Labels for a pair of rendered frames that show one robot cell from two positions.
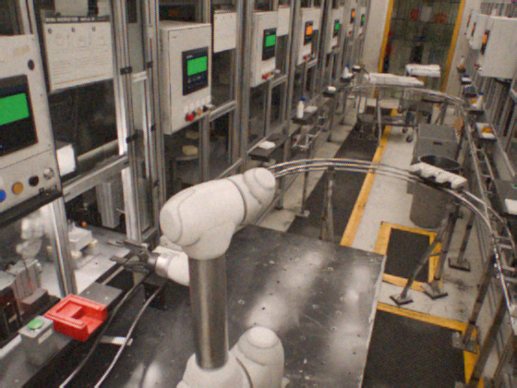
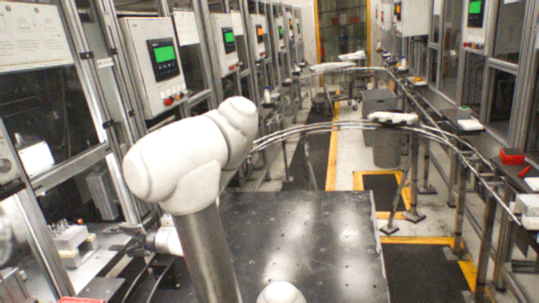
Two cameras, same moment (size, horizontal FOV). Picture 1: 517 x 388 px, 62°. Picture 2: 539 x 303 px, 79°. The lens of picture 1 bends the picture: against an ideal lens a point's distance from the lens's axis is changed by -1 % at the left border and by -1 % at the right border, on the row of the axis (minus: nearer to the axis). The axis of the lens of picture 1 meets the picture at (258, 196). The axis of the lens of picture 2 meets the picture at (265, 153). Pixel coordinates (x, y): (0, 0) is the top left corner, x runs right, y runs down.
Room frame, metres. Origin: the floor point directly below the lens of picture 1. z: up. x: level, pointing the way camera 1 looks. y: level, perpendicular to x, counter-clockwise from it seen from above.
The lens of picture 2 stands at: (0.33, 0.00, 1.67)
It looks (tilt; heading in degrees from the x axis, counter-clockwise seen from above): 21 degrees down; 357
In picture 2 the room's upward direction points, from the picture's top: 8 degrees counter-clockwise
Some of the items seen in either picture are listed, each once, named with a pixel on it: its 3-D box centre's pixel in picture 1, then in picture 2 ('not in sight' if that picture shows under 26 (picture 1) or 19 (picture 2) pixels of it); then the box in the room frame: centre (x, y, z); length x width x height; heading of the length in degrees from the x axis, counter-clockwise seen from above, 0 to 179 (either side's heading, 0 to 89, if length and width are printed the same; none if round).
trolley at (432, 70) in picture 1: (419, 92); (353, 74); (7.63, -2.68, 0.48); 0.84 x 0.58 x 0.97; 169
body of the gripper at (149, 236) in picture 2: (150, 260); (149, 240); (1.40, 0.41, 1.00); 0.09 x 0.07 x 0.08; 71
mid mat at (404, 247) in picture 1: (407, 253); (381, 191); (3.15, -1.29, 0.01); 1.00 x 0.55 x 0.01; 161
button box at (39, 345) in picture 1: (37, 339); not in sight; (0.99, 0.66, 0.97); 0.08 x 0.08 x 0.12; 71
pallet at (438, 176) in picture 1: (436, 177); (391, 120); (2.83, -1.24, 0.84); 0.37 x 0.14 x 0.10; 39
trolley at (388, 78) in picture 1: (389, 104); (333, 86); (6.56, -1.88, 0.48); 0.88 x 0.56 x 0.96; 89
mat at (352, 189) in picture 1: (361, 151); (321, 124); (5.73, -1.37, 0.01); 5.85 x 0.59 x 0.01; 161
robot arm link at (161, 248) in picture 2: (166, 265); (166, 240); (1.37, 0.34, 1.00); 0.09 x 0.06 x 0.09; 161
